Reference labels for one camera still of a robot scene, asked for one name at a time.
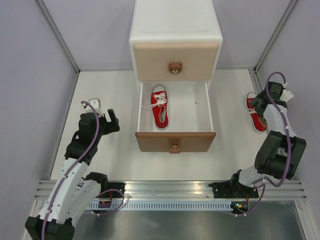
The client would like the red sneaker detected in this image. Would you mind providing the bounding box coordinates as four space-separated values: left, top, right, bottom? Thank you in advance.
148 84 169 130
244 91 267 134

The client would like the bear knob bottom drawer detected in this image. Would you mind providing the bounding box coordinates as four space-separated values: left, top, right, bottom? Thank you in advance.
168 144 181 154

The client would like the beige top drawer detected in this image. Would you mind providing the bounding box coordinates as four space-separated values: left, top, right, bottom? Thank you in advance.
133 42 219 81

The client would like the brown bottom drawer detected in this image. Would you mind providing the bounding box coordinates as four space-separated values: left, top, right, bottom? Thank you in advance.
135 81 216 153

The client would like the brown bear knob top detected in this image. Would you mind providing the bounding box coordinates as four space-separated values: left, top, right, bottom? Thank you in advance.
168 62 183 75

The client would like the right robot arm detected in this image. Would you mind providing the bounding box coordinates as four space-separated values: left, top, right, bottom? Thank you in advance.
209 82 307 199

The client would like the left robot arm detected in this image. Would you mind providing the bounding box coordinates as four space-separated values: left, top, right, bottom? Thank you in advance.
25 109 120 240

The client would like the white shoe cabinet body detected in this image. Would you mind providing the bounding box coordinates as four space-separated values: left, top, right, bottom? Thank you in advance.
129 0 223 82

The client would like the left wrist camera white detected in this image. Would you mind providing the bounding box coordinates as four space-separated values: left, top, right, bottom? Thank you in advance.
81 98 104 117

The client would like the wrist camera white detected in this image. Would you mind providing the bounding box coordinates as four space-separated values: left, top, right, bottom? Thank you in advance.
280 83 294 103
81 98 104 117

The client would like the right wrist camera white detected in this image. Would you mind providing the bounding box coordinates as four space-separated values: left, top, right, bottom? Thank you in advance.
280 83 294 103

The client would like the right aluminium frame post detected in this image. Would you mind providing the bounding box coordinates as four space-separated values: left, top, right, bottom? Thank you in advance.
248 0 300 93

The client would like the aluminium frame post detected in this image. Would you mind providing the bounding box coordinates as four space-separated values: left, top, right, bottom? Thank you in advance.
248 0 300 93
34 0 80 76

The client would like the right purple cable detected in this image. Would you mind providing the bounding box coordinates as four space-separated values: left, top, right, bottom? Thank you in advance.
234 71 293 217

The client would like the purple cable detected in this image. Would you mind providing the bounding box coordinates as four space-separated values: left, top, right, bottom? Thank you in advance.
234 71 293 217
41 100 126 240

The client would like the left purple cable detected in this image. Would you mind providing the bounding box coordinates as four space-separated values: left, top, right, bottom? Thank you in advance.
41 100 126 240

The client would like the white slotted cable duct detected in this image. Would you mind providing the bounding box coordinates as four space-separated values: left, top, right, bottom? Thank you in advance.
87 201 233 212

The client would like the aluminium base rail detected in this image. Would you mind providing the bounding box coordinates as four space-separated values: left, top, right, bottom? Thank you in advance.
34 180 308 204

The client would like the left aluminium frame post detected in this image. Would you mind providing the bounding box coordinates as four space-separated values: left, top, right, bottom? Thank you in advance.
34 0 80 76

